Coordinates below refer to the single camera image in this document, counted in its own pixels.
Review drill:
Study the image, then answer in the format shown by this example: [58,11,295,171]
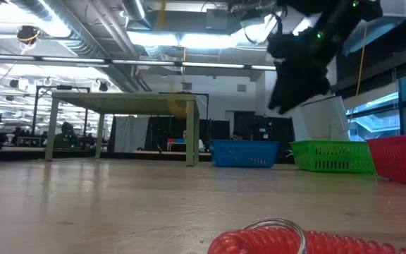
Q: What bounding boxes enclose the black partition panel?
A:
[233,111,295,164]
[146,115,230,152]

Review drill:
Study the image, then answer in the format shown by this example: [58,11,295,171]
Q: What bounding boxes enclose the red spiral coil keychain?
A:
[208,218,406,254]

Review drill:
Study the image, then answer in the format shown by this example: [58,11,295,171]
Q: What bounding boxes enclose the blue plastic basket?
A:
[209,139,281,169]

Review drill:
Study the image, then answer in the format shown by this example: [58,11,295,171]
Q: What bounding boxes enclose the white curtain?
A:
[113,115,149,153]

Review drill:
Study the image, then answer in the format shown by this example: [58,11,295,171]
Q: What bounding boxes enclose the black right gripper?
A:
[266,29,332,116]

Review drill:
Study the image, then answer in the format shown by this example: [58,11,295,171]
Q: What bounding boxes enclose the gray ceiling air unit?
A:
[204,8,242,35]

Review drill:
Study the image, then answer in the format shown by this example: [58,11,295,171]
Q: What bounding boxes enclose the black metal frame stand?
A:
[32,84,91,142]

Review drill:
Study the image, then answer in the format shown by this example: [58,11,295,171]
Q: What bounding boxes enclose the red plastic basket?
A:
[367,135,406,187]

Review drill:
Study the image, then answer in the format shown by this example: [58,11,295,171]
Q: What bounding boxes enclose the pale green perforated metal shelf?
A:
[45,92,200,167]

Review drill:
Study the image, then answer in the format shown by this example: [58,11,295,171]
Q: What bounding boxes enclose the round black ceiling device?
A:
[16,25,42,45]

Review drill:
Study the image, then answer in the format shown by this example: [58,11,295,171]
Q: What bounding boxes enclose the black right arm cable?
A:
[242,13,285,46]

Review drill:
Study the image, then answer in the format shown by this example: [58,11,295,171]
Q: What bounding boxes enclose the yellow cable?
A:
[355,20,369,97]

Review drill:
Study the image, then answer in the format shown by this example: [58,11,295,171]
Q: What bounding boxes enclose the black aluminium table frame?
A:
[0,150,213,162]

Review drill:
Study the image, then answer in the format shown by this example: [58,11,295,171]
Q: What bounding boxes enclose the green plastic basket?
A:
[290,140,376,174]

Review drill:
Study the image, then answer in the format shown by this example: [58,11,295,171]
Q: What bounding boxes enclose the white ceiling box unit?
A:
[379,0,406,20]

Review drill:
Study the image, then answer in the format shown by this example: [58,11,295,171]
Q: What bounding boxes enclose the long linear ceiling light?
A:
[0,52,278,73]

